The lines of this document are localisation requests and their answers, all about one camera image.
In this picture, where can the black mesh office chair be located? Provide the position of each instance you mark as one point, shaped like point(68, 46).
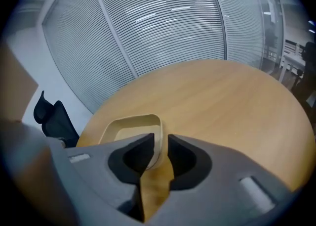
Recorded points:
point(58, 121)

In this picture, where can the beige rectangular tray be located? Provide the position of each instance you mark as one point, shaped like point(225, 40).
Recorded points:
point(138, 127)

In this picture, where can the white desk frame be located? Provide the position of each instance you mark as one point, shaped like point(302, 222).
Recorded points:
point(290, 64)

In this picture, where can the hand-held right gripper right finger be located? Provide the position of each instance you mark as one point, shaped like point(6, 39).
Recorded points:
point(222, 170)

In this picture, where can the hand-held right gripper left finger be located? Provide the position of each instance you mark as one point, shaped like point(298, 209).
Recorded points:
point(98, 165)

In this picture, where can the round wooden table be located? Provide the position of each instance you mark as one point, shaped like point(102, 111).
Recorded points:
point(222, 108)

